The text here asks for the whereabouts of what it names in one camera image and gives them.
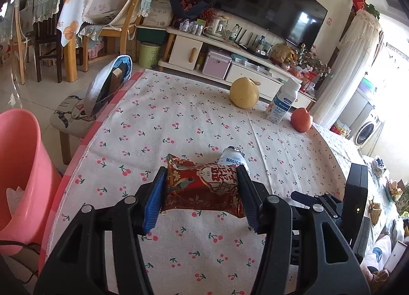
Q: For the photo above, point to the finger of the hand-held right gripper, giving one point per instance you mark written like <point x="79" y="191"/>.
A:
<point x="298" y="196"/>

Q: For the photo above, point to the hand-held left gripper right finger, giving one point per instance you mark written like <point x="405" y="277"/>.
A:
<point x="250" y="202"/>

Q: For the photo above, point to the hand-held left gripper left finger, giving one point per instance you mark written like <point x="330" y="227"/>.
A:
<point x="155" y="199"/>

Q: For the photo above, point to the red gold snack packet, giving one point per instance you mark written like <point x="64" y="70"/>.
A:
<point x="201" y="186"/>

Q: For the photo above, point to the pink plastic bucket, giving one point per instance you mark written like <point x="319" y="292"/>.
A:
<point x="25" y="170"/>

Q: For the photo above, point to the white washing machine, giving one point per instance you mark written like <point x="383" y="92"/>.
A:
<point x="366" y="129"/>

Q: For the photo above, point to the red apple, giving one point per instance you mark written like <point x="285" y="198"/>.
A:
<point x="301" y="120"/>

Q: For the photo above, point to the cherry print tablecloth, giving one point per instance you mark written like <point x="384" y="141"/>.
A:
<point x="191" y="122"/>

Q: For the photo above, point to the white milk bottle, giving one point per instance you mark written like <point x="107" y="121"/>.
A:
<point x="281" y="103"/>

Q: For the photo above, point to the yellow pear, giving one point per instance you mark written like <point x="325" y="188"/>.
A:
<point x="244" y="94"/>

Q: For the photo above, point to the cat print stool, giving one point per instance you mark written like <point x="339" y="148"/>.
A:
<point x="68" y="116"/>

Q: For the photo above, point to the silver bag blue trim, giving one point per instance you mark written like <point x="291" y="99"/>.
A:
<point x="96" y="90"/>

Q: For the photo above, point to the white curtain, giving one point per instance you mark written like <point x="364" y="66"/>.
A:
<point x="351" y="58"/>

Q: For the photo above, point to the dried flower bunch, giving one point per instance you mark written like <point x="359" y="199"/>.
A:
<point x="313" y="62"/>

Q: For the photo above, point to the pink storage box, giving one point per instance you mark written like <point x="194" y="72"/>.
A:
<point x="215" y="66"/>

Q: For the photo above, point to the golden ornament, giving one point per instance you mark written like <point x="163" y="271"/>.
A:
<point x="282" y="54"/>

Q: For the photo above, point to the green waste bin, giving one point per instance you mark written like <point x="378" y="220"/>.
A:
<point x="149" y="55"/>

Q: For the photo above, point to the cream television cabinet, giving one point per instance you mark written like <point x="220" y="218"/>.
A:
<point x="185" y="49"/>

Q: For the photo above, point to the light wooden chair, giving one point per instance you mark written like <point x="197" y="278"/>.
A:
<point x="123" y="33"/>
<point x="19" y="42"/>

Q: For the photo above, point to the clear water bottle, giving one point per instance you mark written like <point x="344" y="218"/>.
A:
<point x="234" y="33"/>

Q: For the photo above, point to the glass kettle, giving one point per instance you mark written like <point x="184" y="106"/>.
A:
<point x="217" y="26"/>

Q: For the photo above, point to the dark wooden chair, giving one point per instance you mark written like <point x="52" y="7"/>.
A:
<point x="48" y="46"/>

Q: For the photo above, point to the black television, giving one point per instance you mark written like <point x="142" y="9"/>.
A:
<point x="271" y="4"/>

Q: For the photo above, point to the red flower bouquet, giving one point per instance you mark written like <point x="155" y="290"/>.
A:
<point x="188" y="1"/>

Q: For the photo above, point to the orange print dining tablecloth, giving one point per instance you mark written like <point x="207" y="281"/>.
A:
<point x="68" y="14"/>

